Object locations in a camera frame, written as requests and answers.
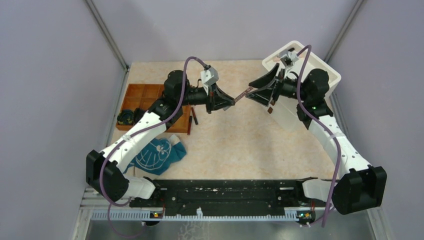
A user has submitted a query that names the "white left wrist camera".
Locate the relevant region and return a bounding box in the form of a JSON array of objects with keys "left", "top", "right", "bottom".
[{"left": 200, "top": 66, "right": 219, "bottom": 95}]

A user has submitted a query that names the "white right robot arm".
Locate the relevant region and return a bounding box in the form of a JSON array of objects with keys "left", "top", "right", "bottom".
[{"left": 240, "top": 62, "right": 387, "bottom": 215}]

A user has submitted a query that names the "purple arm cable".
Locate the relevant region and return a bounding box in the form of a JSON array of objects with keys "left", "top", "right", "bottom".
[
  {"left": 295, "top": 44, "right": 343, "bottom": 229},
  {"left": 99, "top": 56, "right": 212, "bottom": 239}
]

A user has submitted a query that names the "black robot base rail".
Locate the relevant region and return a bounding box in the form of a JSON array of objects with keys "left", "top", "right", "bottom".
[{"left": 129, "top": 179, "right": 325, "bottom": 217}]

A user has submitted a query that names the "grey slotted cable duct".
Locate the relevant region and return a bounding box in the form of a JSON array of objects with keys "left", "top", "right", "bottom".
[{"left": 91, "top": 207, "right": 310, "bottom": 222}]

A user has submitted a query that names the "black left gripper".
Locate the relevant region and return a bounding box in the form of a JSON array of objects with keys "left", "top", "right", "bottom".
[{"left": 178, "top": 83, "right": 235, "bottom": 115}]

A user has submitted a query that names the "dark grey eyeliner pencil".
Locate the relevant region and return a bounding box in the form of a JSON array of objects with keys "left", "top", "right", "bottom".
[{"left": 191, "top": 107, "right": 199, "bottom": 125}]

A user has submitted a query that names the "teal patterned cloth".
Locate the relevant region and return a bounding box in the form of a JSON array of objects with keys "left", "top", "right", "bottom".
[{"left": 124, "top": 134, "right": 187, "bottom": 176}]

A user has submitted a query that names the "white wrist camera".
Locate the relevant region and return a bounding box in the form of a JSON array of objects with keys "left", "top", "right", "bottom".
[
  {"left": 200, "top": 66, "right": 219, "bottom": 95},
  {"left": 277, "top": 47, "right": 299, "bottom": 70}
]

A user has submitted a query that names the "white drawer organizer box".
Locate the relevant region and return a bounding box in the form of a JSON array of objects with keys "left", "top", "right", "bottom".
[{"left": 261, "top": 40, "right": 342, "bottom": 134}]

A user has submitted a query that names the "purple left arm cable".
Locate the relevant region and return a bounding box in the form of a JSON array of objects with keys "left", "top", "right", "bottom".
[{"left": 99, "top": 56, "right": 212, "bottom": 239}]

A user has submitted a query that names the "maroon makeup pencil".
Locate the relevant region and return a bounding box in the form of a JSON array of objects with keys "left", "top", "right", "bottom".
[{"left": 234, "top": 86, "right": 253, "bottom": 103}]

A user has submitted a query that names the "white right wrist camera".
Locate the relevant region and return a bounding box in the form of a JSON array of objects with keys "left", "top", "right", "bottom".
[{"left": 277, "top": 47, "right": 299, "bottom": 70}]

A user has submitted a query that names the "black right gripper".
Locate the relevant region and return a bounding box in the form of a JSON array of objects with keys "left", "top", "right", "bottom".
[{"left": 245, "top": 64, "right": 309, "bottom": 107}]

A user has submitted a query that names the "wooden compartment tray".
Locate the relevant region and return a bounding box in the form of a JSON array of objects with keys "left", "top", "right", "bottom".
[{"left": 120, "top": 83, "right": 191, "bottom": 134}]

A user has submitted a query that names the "black coiled band left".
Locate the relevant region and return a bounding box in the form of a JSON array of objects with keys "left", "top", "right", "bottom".
[{"left": 117, "top": 109, "right": 134, "bottom": 126}]

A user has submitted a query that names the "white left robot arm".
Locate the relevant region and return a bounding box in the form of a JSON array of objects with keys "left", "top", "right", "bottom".
[{"left": 85, "top": 67, "right": 235, "bottom": 207}]

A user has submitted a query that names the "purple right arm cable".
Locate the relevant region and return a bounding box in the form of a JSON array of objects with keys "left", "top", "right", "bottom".
[{"left": 295, "top": 44, "right": 343, "bottom": 229}]

